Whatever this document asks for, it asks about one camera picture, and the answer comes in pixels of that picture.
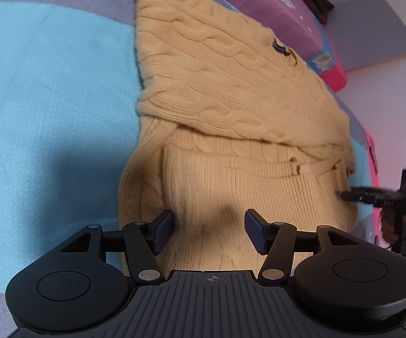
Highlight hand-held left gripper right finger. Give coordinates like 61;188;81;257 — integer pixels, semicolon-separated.
244;209;360;284

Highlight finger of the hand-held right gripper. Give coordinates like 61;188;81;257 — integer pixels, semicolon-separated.
341;185;401;208

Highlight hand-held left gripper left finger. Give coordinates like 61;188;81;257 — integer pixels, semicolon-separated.
60;209;175;284

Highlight tan cable-knit cardigan sweater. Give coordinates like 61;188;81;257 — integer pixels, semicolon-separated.
118;0;359;272

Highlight dark folded clothes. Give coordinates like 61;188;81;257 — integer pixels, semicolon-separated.
295;0;335;25

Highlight person's right hand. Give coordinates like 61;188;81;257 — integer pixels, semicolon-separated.
380;213;406;250

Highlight pink bed sheet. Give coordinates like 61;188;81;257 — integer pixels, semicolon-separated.
363;128;383;250
319;51;348;93

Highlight blue grey printed blanket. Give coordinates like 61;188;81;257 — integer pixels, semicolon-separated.
0;0;378;324

